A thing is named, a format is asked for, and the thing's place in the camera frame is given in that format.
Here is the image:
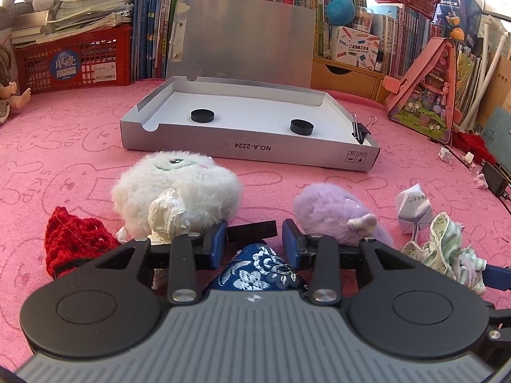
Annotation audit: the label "red knitted piece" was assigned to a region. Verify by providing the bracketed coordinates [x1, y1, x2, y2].
[44, 206, 120, 280]

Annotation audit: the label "dark blue illustrated box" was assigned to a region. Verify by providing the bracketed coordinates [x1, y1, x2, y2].
[429, 0, 485, 42]

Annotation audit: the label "white illustrated carton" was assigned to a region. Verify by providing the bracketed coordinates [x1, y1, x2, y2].
[329, 26, 382, 71]

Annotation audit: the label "blue floral cloth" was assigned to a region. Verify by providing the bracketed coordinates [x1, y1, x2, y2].
[205, 241, 310, 292]

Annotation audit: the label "green striped cloth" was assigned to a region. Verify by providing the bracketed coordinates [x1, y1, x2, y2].
[400, 212, 488, 294]

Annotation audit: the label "white tissue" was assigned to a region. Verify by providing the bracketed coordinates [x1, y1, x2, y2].
[147, 187, 191, 246]

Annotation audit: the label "red knitted fabric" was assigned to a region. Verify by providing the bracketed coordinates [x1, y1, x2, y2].
[451, 131, 500, 164]

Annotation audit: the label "black rectangular block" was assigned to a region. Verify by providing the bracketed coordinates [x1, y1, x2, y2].
[227, 221, 278, 242]

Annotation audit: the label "silver cardboard box with lid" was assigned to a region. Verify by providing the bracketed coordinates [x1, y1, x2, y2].
[120, 0, 381, 172]

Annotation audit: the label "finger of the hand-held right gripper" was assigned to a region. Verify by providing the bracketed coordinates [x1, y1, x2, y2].
[484, 264, 511, 290]
[479, 305, 511, 354]

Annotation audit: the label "black binder clip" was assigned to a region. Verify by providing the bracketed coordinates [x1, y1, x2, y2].
[351, 113, 378, 144]

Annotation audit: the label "stack of worn books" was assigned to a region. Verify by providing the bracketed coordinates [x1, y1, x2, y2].
[10, 0, 138, 46]

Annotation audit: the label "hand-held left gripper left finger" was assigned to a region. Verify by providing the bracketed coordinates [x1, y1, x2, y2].
[95, 221, 230, 306]

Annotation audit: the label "purple fluffy plush toy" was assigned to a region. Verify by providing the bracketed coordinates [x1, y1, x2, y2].
[293, 183, 395, 248]

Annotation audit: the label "white fluffy plush toy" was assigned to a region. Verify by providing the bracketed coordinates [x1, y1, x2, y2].
[111, 149, 243, 244]

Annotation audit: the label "pink triangular toy case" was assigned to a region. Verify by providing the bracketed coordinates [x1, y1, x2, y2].
[382, 37, 460, 146]

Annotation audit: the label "row of upright books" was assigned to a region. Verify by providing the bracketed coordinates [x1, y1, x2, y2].
[133, 0, 446, 82]

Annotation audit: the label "brown cardboard box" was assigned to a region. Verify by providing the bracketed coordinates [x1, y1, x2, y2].
[475, 56, 511, 128]

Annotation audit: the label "brown-haired doll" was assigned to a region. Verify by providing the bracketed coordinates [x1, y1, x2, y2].
[0, 46, 32, 126]

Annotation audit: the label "large red plastic basket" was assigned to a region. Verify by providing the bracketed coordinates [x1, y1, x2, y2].
[14, 24, 134, 95]

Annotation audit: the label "wooden desktop drawer unit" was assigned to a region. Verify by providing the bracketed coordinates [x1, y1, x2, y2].
[311, 56, 394, 102]

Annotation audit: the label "grey grid cutting mat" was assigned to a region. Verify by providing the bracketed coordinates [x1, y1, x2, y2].
[0, 7, 28, 30]

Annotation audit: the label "white plastic pipes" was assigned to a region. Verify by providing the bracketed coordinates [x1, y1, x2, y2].
[465, 20, 511, 128]

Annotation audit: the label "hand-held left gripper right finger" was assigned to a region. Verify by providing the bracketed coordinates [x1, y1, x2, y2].
[281, 219, 416, 306]

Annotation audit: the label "white paper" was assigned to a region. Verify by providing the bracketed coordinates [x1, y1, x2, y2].
[394, 184, 434, 235]

